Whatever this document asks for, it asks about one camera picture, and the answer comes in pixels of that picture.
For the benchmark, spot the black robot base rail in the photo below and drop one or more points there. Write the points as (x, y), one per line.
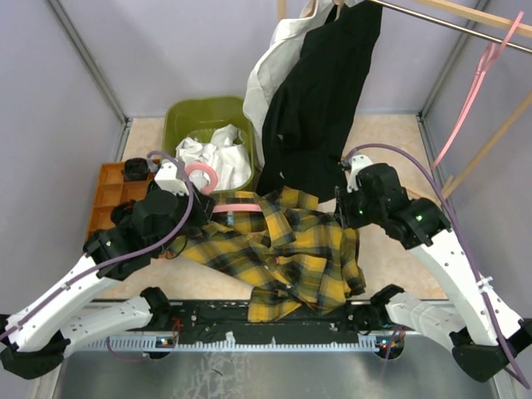
(209, 321)

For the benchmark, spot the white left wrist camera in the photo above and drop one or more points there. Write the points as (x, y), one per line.
(171, 177)

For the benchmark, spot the cream white hanging garment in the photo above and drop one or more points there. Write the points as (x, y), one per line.
(275, 64)

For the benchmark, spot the yellow plaid shirt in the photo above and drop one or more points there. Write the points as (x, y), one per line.
(291, 253)

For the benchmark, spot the white collared shirt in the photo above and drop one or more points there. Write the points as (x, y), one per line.
(228, 159)

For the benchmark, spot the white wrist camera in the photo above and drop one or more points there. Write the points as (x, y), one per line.
(355, 163)
(171, 177)

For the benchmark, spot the pink plastic hanger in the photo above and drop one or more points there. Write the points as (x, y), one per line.
(489, 56)

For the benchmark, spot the wooden rack frame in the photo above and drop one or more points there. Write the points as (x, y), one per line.
(419, 68)

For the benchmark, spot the orange compartment tray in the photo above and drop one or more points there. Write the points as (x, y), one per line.
(113, 190)

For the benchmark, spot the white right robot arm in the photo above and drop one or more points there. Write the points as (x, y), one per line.
(483, 333)

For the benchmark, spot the black rolled belt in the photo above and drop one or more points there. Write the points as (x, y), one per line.
(121, 211)

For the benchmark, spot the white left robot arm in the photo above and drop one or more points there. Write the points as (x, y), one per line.
(38, 338)

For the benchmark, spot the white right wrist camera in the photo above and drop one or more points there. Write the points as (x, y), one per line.
(355, 163)

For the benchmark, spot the green plastic basket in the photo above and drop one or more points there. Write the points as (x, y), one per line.
(199, 118)

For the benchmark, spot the black hanging garment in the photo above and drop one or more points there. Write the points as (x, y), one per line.
(311, 113)

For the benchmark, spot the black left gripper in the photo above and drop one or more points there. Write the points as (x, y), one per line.
(202, 207)

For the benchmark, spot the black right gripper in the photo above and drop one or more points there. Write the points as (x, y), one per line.
(342, 213)

